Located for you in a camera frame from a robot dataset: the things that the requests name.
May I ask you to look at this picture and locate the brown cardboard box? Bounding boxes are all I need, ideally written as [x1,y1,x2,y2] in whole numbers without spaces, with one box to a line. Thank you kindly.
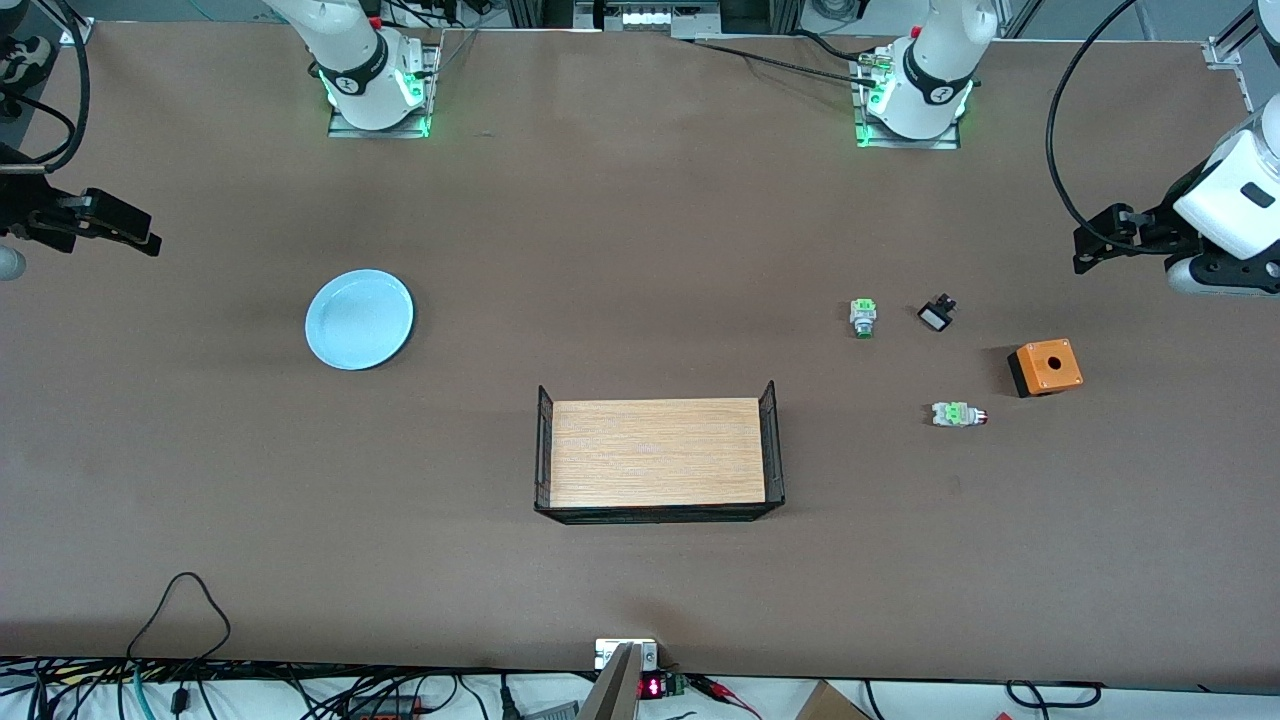
[795,680,873,720]

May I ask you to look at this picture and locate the thin grey cable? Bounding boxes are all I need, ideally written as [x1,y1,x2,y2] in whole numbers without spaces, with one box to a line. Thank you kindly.
[435,28,483,79]

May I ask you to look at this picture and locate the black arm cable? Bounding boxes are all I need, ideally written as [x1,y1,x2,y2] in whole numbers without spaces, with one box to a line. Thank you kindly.
[1045,0,1176,236]
[0,0,93,173]

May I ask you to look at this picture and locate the red black clip leads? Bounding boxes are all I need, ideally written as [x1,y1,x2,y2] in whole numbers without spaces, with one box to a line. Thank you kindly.
[690,674,763,720]

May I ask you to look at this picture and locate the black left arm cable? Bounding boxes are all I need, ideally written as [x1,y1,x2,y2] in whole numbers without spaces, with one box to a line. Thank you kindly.
[1045,0,1176,236]

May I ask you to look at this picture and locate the grey box with white light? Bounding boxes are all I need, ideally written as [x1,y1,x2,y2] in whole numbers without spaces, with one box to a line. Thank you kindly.
[573,0,721,39]

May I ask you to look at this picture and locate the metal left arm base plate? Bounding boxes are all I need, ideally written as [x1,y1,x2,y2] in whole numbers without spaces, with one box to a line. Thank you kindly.
[855,50,963,151]

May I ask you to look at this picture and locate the light blue round plate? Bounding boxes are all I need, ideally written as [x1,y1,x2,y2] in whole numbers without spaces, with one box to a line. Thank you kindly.
[305,268,415,372]

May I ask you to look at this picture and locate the orange button enclosure box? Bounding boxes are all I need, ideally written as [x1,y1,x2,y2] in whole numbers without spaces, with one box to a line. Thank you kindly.
[1007,338,1084,399]

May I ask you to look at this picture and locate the black looped thin cable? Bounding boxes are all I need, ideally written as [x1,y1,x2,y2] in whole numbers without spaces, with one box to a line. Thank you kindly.
[125,572,233,666]

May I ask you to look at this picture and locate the white mounting block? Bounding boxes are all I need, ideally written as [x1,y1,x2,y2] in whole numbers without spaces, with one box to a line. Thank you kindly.
[595,638,659,671]

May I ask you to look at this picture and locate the black cable loop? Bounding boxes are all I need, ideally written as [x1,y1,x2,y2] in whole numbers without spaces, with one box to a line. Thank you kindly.
[1005,679,1103,709]

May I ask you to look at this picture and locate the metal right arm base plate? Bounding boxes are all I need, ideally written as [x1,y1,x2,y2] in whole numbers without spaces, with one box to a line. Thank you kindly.
[328,45,441,139]

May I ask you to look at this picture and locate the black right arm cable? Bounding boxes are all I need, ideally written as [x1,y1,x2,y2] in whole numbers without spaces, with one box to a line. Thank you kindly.
[0,0,93,173]

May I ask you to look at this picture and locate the wooden tray black mesh sides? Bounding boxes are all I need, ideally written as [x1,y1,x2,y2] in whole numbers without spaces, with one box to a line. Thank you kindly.
[533,380,786,526]

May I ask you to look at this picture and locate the black beige background object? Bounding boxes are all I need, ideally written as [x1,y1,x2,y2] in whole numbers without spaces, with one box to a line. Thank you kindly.
[0,35,56,121]

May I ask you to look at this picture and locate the long black table cable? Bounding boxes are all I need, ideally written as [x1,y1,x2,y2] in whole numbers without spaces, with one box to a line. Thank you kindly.
[672,30,886,86]

